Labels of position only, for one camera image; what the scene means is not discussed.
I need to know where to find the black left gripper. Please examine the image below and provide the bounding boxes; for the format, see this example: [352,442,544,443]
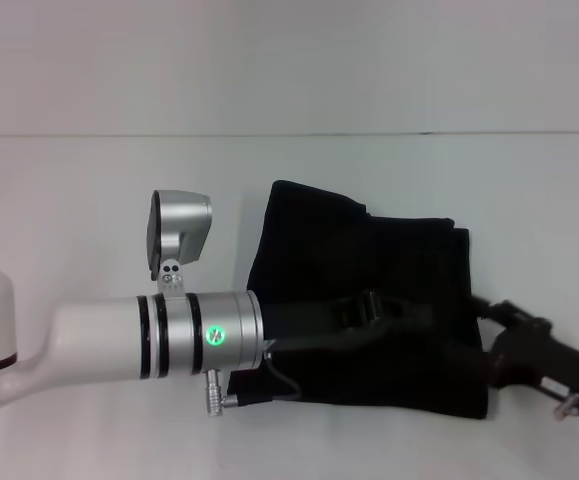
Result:
[261,288,438,357]

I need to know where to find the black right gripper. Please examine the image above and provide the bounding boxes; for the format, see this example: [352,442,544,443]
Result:
[471,294,579,406]

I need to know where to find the black shirt with FREE print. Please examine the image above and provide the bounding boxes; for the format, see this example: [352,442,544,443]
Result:
[227,179,491,422]

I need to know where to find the dark red thin cable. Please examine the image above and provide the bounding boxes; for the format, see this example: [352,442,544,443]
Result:
[226,349,304,407]

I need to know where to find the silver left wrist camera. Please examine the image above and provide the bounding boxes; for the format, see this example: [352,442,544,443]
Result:
[145,188,214,297]

